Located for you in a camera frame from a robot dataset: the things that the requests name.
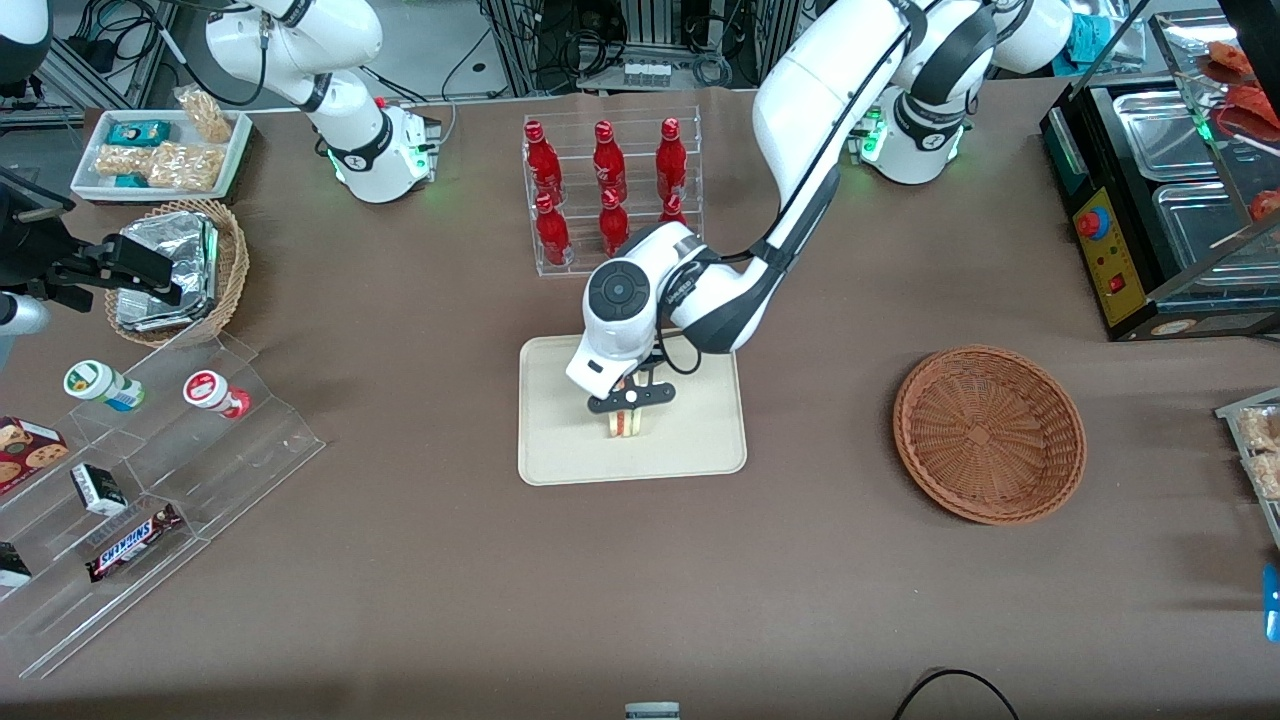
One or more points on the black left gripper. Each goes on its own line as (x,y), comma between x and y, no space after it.
(654,359)

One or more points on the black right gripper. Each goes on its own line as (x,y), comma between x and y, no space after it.
(38,250)

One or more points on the triangular sandwich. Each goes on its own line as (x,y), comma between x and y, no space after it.
(626,424)

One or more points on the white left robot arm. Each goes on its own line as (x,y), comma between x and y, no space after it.
(810,100)

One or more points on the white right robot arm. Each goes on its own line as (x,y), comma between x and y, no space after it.
(352,125)

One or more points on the cream rectangular tray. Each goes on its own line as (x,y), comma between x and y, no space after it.
(560,450)

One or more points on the small deep wicker basket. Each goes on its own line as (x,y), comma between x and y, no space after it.
(232,270)

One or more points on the white rectangular snack tray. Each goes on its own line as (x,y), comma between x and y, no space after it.
(90,180)

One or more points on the round brown wicker basket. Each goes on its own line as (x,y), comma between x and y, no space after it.
(985,435)

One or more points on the metal tray with snacks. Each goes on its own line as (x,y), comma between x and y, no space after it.
(1235,410)

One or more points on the foil wrapped package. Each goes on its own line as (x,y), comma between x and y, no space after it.
(175,245)
(150,315)

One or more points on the small teal snack pack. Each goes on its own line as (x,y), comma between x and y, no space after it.
(130,181)

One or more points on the large clear snack bag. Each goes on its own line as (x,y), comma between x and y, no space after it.
(185,167)

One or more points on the clear bag of crackers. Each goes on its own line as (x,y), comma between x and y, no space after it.
(120,160)

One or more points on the green lid yogurt bottle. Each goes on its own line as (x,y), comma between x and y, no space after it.
(100,384)

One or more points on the red lid yogurt bottle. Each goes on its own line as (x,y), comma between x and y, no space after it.
(213,392)

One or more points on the teal snack box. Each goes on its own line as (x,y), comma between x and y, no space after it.
(138,133)

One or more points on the clear bag of nuts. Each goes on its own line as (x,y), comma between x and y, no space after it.
(205,115)

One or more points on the red cola bottle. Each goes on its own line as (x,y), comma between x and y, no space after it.
(544,165)
(672,210)
(612,220)
(671,165)
(608,165)
(553,235)

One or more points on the clear acrylic stepped display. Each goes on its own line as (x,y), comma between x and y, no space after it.
(200,470)

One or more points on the red cookie box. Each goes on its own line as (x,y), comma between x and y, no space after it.
(25,450)

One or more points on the small black white box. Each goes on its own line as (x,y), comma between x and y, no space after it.
(98,489)

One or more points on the clear acrylic bottle rack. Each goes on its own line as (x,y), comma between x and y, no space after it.
(575,150)

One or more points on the snickers chocolate bar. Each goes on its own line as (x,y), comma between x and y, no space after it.
(133,542)

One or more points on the small grey device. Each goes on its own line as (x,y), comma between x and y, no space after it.
(652,711)

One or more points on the black food warmer cabinet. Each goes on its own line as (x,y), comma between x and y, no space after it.
(1140,300)

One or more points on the teal cloth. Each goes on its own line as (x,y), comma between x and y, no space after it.
(1085,40)

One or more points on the steel food pan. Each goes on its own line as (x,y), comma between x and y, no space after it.
(1205,235)
(1160,135)

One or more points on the clear bag of snacks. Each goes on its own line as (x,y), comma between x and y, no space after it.
(1260,428)
(1268,476)

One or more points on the blue plastic object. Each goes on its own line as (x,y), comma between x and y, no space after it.
(1272,600)

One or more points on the red fried food piece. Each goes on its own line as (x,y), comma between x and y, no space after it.
(1250,110)
(1228,60)

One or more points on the aluminium frame rack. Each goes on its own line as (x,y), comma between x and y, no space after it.
(650,30)

